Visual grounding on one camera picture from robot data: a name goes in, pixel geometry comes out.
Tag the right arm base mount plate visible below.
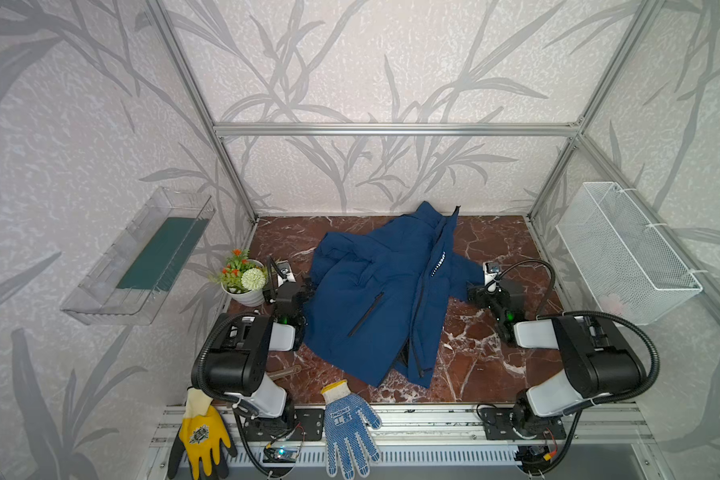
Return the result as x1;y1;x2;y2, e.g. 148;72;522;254
476;404;567;441

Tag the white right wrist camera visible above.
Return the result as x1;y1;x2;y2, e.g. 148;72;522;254
483;262;501;286

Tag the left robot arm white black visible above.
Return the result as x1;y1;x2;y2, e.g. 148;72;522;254
191;258;312;440

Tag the potted artificial flowers white pot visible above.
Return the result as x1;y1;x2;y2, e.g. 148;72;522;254
210;249;269;307

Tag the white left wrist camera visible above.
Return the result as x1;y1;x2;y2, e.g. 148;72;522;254
268;257;296;287

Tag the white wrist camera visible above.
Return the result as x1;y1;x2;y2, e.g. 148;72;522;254
483;262;501;286
268;257;296;287

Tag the blue dotted work glove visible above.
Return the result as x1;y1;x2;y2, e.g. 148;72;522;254
321;380;382;480

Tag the pink object in basket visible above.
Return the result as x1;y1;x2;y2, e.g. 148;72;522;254
598;294;631;318

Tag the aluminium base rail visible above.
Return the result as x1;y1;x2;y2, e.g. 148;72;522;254
134;403;679;479

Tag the green sponge mat in tray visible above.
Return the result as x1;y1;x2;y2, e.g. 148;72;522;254
116;217;209;292

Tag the yellow black work glove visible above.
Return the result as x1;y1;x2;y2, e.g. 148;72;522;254
166;388;237;479

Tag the blue zip-up jacket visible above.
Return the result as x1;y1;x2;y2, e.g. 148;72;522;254
304;202;486;388

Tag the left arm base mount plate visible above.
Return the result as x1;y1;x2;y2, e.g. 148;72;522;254
242;407;325;442

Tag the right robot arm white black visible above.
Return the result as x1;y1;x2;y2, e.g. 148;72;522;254
467;278;661;439

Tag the clear plastic wall tray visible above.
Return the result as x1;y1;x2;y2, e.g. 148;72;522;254
61;187;216;326

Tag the white wire mesh basket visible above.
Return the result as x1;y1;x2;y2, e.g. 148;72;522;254
556;182;703;325

